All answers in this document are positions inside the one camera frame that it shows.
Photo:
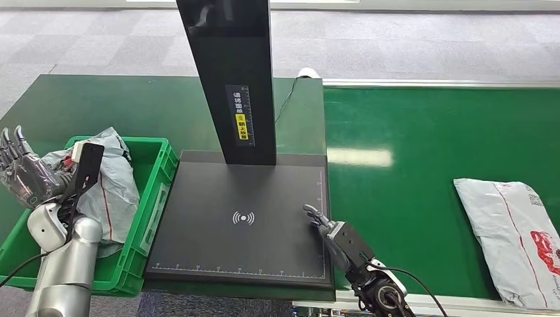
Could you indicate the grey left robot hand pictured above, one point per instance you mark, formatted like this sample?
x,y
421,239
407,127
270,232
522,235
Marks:
x,y
30,179

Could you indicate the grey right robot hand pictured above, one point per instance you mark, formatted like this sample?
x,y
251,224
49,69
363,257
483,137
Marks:
x,y
334,249

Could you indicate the grey poly mailer package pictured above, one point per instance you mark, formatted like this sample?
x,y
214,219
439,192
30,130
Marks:
x,y
113,192
503,227

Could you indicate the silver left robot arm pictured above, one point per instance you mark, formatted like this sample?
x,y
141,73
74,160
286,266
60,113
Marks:
x,y
70,267

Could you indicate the black inbound scanner machine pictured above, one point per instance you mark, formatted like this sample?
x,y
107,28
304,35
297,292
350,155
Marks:
x,y
240,245

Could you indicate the green conveyor belt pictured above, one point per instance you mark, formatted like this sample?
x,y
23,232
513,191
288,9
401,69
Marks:
x,y
415,197

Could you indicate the green plastic delivery box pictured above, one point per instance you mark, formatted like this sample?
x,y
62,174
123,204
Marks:
x,y
131,271

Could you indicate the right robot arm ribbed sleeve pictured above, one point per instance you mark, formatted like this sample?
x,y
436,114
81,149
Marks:
x,y
367,284

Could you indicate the right wrist black bracket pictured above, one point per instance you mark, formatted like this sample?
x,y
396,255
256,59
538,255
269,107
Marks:
x,y
352,243

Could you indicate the wrist black bracket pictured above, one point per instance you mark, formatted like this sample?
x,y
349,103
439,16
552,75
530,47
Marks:
x,y
352,243
89,166

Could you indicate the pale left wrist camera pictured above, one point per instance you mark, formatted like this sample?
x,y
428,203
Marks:
x,y
43,227

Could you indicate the left wrist black bracket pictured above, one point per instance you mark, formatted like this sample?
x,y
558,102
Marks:
x,y
89,166

